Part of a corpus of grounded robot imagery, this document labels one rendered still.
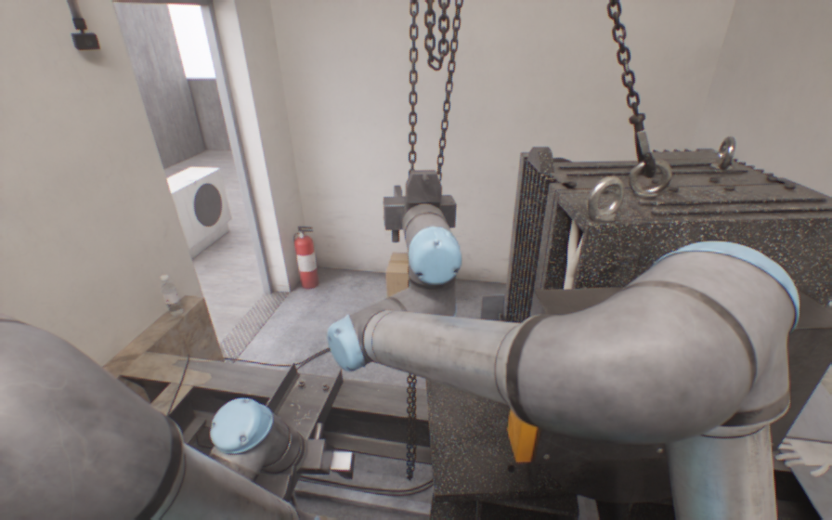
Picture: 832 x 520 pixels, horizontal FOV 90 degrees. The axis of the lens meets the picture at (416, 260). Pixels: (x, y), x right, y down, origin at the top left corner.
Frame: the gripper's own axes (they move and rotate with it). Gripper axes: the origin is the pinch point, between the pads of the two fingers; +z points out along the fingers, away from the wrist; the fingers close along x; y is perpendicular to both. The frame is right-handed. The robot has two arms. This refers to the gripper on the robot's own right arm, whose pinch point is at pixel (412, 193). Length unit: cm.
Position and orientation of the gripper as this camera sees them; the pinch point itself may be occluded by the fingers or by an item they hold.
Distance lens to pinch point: 88.8
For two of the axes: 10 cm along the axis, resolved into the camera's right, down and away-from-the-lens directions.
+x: 9.9, -0.4, 1.2
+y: -0.2, 8.9, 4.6
